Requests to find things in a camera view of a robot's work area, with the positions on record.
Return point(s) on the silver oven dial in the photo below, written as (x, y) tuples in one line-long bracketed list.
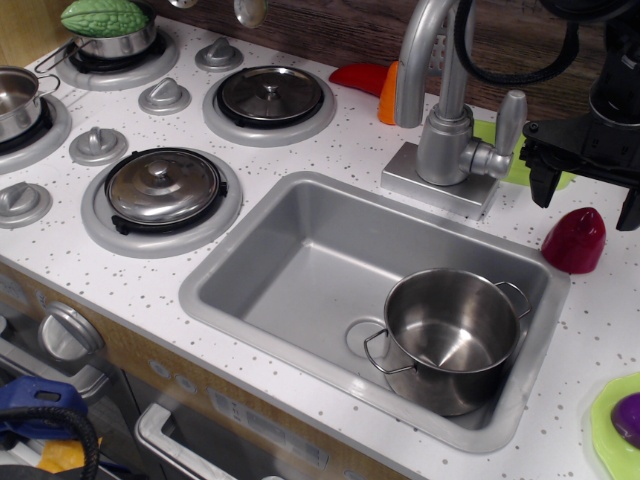
[(66, 335)]

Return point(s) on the grey stove knob lower middle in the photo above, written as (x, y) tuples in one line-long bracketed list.
[(98, 146)]

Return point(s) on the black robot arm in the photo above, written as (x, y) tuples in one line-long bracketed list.
[(614, 96)]

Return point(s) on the grey stove knob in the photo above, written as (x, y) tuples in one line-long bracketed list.
[(166, 97), (98, 146), (23, 204), (218, 57)]

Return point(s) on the steel lid back burner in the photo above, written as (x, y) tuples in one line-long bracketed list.
[(269, 94)]

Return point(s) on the grey stove knob top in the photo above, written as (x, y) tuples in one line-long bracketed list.
[(218, 57)]

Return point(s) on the green plate behind faucet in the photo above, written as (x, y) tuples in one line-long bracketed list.
[(519, 173)]

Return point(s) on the steel lid front burner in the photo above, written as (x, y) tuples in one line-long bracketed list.
[(163, 186)]

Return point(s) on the green plate at right edge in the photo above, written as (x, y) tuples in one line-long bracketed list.
[(619, 457)]

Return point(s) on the yellow cloth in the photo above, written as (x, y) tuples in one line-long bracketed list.
[(62, 456)]

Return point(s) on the steel pot in sink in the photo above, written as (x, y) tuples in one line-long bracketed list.
[(450, 334)]

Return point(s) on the silver oven door handle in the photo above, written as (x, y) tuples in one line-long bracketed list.
[(207, 453)]

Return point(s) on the silver toy faucet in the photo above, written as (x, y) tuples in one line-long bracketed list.
[(449, 167)]

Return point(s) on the purple toy eggplant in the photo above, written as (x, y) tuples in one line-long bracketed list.
[(625, 418)]

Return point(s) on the orange toy carrot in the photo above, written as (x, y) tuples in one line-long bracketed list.
[(386, 107)]

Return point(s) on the hanging steel utensil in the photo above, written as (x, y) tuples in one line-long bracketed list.
[(183, 4)]

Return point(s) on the steel saucepan back left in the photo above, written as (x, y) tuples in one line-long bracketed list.
[(104, 48)]

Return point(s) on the grey stove knob upper middle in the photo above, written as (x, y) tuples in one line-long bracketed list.
[(166, 97)]

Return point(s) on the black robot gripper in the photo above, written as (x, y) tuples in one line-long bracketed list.
[(588, 147)]

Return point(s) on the grey plastic sink basin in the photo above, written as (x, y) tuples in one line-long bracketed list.
[(305, 274)]

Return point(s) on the green toy bitter gourd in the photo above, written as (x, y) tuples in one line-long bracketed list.
[(104, 18)]

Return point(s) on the grey stove knob left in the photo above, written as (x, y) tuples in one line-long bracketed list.
[(23, 204)]

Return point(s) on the blue clamp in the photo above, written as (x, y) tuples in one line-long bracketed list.
[(40, 409)]

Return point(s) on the steel pot left edge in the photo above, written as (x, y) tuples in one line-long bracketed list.
[(22, 92)]

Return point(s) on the dark red sweet potato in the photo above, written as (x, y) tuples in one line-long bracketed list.
[(575, 244)]

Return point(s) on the red toy chili pepper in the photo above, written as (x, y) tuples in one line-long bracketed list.
[(369, 78)]

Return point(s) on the steel lid burner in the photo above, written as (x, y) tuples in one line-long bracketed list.
[(163, 186), (269, 94)]

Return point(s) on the hanging steel spoon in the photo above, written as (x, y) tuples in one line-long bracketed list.
[(251, 13)]

